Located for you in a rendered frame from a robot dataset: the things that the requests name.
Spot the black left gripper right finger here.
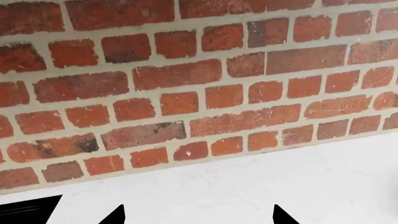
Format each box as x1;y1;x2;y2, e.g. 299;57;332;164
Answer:
272;203;300;224

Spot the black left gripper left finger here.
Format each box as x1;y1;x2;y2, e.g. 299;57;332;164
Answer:
98;203;127;224

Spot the black tray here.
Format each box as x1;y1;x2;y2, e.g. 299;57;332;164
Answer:
0;194;63;224

